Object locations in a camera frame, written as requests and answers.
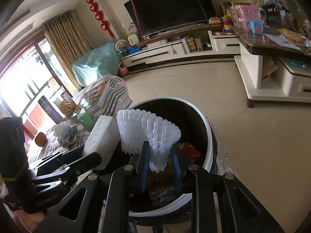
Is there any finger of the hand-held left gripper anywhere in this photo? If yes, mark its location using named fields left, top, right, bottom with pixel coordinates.
left=29, top=146, right=85, bottom=173
left=31, top=152, right=102, bottom=196

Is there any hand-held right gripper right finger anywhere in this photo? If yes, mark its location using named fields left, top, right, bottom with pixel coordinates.
left=169, top=143, right=286, bottom=233

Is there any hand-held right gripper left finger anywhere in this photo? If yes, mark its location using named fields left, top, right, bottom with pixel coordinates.
left=31, top=141, right=151, bottom=233

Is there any white foam block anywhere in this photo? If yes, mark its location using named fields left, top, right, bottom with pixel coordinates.
left=81, top=115, right=121, bottom=171

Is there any red snack packet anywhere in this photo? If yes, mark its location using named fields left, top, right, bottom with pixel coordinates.
left=178, top=142, right=201, bottom=165

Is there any white foam net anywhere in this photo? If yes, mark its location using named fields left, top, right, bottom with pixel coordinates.
left=117, top=109, right=181, bottom=174

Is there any black bin with white rim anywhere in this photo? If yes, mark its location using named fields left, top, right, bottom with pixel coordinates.
left=126, top=97, right=219, bottom=226

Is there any person's left forearm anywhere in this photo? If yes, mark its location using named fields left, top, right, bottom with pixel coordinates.
left=11, top=210, right=47, bottom=233

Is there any white plastic bag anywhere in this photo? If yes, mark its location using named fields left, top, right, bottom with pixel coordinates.
left=54, top=123, right=79, bottom=149

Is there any brown round cushion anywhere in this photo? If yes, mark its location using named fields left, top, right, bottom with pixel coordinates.
left=35, top=132, right=47, bottom=147

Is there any green plastic container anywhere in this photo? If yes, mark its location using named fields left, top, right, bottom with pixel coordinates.
left=76, top=107, right=95, bottom=131

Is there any shiny plastic sheet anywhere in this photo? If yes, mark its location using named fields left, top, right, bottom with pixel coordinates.
left=211, top=127, right=231, bottom=176

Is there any snack jar with striped label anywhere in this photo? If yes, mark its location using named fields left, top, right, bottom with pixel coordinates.
left=58, top=92, right=77, bottom=117

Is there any purple tall container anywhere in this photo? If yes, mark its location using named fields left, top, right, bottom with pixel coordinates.
left=38, top=96, right=57, bottom=125

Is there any red framed glass door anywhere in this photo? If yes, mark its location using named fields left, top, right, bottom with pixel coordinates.
left=0, top=37, right=73, bottom=131

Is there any orange printed box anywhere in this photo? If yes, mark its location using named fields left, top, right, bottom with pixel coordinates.
left=73, top=75, right=115, bottom=115

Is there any plaid tablecloth table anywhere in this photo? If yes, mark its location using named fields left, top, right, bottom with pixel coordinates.
left=25, top=75, right=133, bottom=165

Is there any light blue plastic cover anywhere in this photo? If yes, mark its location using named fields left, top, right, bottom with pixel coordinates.
left=71, top=41, right=122, bottom=87

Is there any pink toy can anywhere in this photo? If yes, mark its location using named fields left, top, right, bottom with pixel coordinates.
left=118, top=62, right=130, bottom=76

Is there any beige patterned curtain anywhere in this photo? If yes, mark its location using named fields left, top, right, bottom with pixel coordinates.
left=42, top=10, right=92, bottom=88

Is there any small white fan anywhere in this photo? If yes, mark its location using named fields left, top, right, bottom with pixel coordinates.
left=115, top=40, right=128, bottom=55

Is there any white television cabinet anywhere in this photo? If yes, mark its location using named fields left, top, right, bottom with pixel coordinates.
left=121, top=27, right=241, bottom=68

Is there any marble top coffee table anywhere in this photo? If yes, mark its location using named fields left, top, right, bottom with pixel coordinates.
left=230, top=25, right=311, bottom=108

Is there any black television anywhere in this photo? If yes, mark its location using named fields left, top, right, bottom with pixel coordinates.
left=123, top=0, right=217, bottom=38

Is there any blue toy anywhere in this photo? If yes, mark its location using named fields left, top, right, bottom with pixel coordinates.
left=250, top=21, right=264, bottom=35

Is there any white paper sheet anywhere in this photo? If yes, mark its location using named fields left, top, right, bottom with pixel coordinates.
left=264, top=33, right=302, bottom=50

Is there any pink toy box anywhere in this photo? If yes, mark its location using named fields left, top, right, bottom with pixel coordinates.
left=234, top=3, right=264, bottom=29

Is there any black box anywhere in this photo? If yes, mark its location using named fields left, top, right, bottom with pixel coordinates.
left=261, top=3, right=283, bottom=28

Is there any red heart decoration string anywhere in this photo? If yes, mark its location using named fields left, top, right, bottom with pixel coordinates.
left=86, top=0, right=116, bottom=40

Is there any colourful stacking ring toy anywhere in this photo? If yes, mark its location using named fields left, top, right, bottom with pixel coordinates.
left=222, top=16, right=233, bottom=34

